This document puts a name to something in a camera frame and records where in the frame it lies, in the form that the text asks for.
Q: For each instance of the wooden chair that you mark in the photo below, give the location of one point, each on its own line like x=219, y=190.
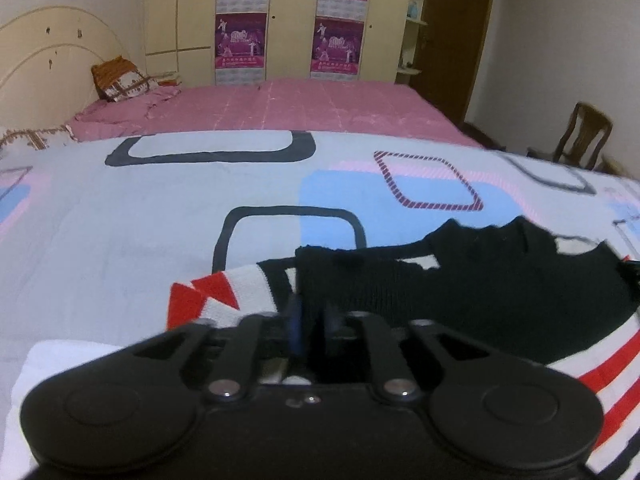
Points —
x=580, y=135

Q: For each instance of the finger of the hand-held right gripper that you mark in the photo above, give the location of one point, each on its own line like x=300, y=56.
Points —
x=632, y=280

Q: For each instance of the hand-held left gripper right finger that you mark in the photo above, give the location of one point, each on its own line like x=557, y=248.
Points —
x=331, y=332

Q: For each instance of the orange and white pillow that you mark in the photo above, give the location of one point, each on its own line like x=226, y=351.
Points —
x=122, y=80

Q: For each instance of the striped knit sweater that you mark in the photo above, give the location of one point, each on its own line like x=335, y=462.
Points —
x=475, y=285

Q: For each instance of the cream corner shelf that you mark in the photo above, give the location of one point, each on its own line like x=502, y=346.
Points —
x=412, y=35

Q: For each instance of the dark wooden door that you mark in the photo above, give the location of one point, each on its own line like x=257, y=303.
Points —
x=457, y=40

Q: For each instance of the white patterned pillow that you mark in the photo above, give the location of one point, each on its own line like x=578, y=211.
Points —
x=35, y=137

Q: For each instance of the patterned bed sheet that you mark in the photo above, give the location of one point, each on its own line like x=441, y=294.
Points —
x=150, y=220

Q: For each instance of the cream rounded headboard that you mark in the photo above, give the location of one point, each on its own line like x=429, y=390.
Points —
x=50, y=70

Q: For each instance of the blue figurine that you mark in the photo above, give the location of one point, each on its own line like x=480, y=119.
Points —
x=417, y=9

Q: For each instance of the pink bed sheet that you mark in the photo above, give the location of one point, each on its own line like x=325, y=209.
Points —
x=325, y=110

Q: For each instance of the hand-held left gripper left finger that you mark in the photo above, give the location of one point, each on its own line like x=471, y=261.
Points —
x=295, y=330

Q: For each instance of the cream wardrobe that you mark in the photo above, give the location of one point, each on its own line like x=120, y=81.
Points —
x=292, y=20

